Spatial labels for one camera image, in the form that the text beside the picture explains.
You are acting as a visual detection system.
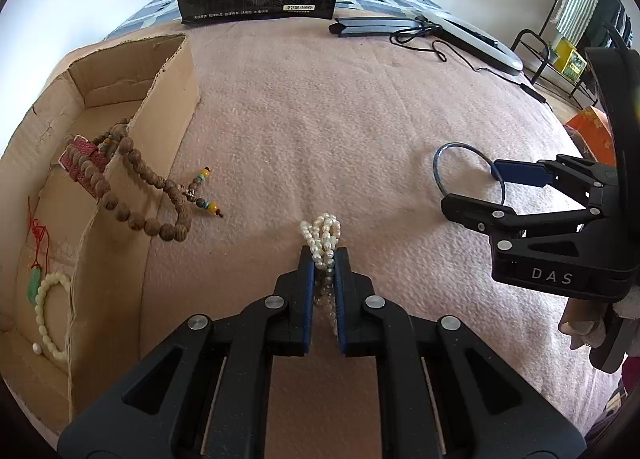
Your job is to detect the thin black bangle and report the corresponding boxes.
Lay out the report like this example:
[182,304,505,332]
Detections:
[432,142,507,205]

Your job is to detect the black ring light cable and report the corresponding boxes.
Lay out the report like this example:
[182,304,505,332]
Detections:
[389,32,548,105]

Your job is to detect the red woven band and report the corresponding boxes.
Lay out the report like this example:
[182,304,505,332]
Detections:
[59,135,111,200]

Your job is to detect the person's dark striped clothing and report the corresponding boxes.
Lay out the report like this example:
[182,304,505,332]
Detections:
[584,379,633,446]

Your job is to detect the pearl necklace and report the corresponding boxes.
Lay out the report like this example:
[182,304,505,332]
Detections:
[299,212,343,336]

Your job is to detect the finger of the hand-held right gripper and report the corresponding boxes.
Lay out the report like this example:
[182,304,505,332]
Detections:
[490,154,619,201]
[440,192,599,241]

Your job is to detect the orange patterned box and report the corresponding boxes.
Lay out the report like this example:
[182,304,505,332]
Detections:
[565,106,617,166]

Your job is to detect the ring light with black stand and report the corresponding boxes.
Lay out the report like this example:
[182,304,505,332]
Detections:
[329,8,525,76]

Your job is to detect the dark hanging clothes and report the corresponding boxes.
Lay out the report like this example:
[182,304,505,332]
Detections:
[594,0,637,51]

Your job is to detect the black clothes rack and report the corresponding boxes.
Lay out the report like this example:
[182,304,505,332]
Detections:
[510,0,638,110]

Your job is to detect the brown wooden bead bracelet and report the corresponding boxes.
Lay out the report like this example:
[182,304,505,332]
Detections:
[64,120,225,240]

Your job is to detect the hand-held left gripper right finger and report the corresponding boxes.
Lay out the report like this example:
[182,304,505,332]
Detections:
[334,246,586,459]

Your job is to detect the jade pendant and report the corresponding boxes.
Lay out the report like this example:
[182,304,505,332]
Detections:
[26,196,53,307]

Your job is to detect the yellow box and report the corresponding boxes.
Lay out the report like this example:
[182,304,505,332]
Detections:
[554,38,587,83]

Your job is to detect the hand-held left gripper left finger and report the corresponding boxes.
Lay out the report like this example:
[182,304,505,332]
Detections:
[57,245,317,459]

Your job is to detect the cardboard box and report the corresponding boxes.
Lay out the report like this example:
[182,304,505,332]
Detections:
[0,33,202,435]

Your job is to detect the person's right hand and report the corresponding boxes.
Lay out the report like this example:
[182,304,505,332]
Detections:
[557,289,640,351]

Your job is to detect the cream bead bracelet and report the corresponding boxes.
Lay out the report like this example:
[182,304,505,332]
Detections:
[35,273,77,362]

